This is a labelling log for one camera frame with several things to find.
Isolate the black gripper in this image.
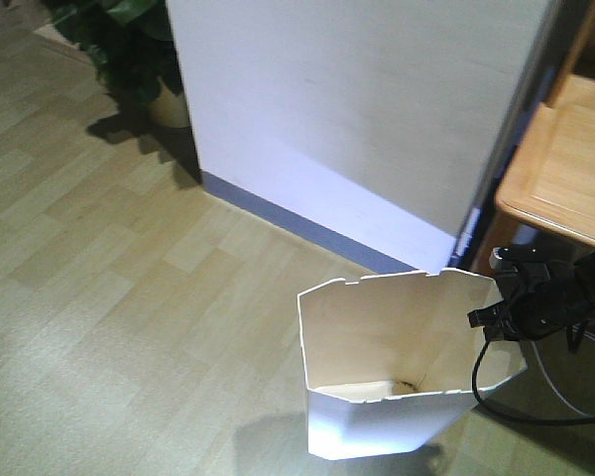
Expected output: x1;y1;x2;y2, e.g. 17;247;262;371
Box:
468;245;595;351

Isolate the white plastic trash bin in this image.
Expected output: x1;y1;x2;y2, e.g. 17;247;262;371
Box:
297;269;526;460

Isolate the light wooden desk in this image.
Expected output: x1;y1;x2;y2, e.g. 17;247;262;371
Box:
475;0;595;279

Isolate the green potted plant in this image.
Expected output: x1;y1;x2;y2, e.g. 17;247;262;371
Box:
41;0;191;129

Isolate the grey looped cable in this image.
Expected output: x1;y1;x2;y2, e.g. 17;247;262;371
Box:
530;328;595;417

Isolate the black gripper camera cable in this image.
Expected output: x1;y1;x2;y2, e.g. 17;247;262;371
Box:
470;336;595;426

